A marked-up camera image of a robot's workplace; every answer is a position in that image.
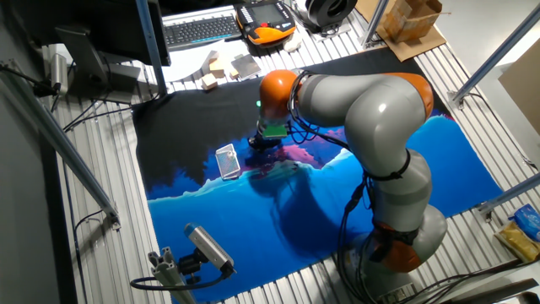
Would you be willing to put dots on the wooden cube block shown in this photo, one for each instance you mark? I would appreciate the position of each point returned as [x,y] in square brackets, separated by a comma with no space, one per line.
[217,68]
[209,82]

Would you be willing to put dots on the large brown cardboard panel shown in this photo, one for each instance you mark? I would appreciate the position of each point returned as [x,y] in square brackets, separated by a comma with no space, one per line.
[523,93]

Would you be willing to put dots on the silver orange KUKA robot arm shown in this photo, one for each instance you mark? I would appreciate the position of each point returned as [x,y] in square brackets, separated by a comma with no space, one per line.
[379,114]

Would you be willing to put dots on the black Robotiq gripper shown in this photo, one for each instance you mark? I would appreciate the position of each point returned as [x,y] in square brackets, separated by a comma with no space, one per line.
[266,142]

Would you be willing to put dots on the grey monitor stand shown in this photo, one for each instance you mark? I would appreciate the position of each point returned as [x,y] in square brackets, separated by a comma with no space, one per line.
[90,63]

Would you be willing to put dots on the short aluminium extrusion post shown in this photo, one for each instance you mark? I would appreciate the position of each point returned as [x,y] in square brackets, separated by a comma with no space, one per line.
[169,274]

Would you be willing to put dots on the silver metal cylinder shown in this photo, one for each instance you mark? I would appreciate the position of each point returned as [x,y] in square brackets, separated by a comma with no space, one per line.
[59,72]

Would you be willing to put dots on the blue plastic packet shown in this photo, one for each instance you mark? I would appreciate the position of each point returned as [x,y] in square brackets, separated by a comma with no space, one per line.
[529,221]

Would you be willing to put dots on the black camera ball mount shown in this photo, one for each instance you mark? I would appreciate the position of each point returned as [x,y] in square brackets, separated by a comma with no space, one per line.
[190,266]

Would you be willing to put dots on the black computer keyboard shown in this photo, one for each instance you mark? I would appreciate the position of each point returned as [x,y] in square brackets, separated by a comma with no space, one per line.
[200,30]

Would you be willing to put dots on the aluminium frame bar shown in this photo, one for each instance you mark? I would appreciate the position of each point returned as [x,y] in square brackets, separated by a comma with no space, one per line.
[514,192]
[63,148]
[498,52]
[374,23]
[149,42]

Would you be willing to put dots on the blue black printed cloth mat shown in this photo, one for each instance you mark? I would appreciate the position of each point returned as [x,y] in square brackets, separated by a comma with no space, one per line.
[253,219]

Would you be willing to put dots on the small wooden block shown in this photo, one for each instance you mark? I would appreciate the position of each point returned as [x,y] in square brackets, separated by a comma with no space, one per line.
[234,74]

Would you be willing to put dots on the brown cardboard box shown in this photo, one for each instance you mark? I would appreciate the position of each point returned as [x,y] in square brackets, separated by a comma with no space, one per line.
[411,19]

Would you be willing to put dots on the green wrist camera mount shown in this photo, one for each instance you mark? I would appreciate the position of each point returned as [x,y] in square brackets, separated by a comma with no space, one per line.
[274,131]

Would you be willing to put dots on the black computer monitor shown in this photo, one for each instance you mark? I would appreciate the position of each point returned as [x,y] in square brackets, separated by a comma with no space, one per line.
[84,17]

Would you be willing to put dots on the grey metal plate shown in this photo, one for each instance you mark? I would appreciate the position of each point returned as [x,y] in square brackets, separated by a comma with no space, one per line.
[246,66]

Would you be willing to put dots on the orange black teach pendant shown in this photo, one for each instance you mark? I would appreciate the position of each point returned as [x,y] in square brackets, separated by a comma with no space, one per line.
[266,21]

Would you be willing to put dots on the flat brown cardboard sheet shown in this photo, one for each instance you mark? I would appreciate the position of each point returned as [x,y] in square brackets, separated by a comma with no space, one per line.
[417,48]

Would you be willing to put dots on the silver camera with blue end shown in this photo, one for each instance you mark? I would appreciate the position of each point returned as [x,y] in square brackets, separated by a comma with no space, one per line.
[208,247]

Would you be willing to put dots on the yellow plastic packet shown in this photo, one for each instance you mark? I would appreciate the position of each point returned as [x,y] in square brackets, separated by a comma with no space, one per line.
[516,242]

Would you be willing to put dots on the white foam lump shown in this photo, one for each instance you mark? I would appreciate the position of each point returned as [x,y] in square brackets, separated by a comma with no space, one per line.
[292,42]

